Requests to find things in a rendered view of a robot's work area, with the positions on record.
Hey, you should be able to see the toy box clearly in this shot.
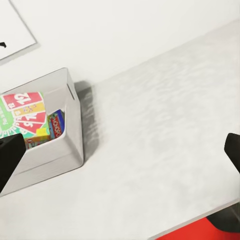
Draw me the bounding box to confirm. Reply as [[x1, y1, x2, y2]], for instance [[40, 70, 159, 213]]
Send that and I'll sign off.
[[0, 67, 84, 197]]

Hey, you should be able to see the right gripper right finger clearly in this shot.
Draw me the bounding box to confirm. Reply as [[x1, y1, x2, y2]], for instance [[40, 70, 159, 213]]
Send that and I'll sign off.
[[224, 133, 240, 173]]

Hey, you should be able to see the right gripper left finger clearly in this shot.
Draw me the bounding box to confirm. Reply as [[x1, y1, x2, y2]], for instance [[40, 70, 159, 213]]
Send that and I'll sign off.
[[0, 133, 26, 193]]

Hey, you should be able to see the board game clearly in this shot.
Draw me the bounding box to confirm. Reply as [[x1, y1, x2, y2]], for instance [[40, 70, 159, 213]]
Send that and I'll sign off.
[[0, 91, 51, 144], [27, 109, 65, 150]]

